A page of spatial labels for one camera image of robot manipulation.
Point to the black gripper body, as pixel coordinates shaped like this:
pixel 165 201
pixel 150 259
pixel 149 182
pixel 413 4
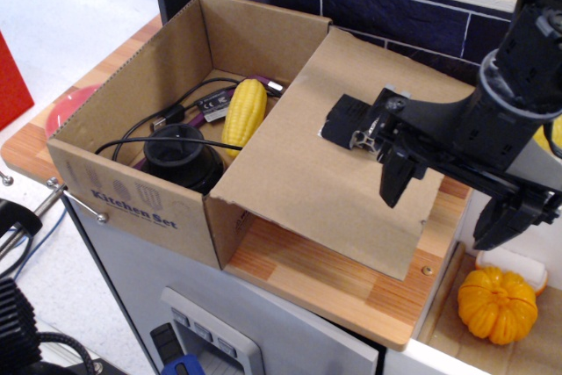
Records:
pixel 485 143

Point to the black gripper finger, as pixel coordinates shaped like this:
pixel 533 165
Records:
pixel 398 170
pixel 499 222

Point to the aluminium profile handle with tape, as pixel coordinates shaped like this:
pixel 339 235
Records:
pixel 352 123

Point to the brown cardboard box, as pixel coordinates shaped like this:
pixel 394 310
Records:
pixel 287 174

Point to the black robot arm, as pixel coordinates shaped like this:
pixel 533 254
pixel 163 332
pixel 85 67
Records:
pixel 525 70

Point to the white orange toy piece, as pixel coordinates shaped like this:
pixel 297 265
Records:
pixel 533 272

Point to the orange toy pumpkin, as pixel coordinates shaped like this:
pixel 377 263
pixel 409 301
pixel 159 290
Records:
pixel 497 305

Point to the yellow toy corn cob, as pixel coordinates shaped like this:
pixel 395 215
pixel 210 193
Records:
pixel 245 114

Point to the black round speaker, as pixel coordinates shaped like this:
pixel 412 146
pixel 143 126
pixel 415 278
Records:
pixel 172 156

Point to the toy oven control panel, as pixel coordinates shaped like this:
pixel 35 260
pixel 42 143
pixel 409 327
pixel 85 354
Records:
pixel 219 348

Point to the red plastic bowl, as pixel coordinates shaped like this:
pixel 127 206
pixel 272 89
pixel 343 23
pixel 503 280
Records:
pixel 63 110

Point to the metal clamp bar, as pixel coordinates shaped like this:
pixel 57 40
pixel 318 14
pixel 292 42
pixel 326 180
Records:
pixel 27 223

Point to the red box at left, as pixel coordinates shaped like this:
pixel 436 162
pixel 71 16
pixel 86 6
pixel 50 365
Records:
pixel 16 99

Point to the black ribbed heatsink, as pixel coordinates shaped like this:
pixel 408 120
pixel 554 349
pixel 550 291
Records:
pixel 20 343

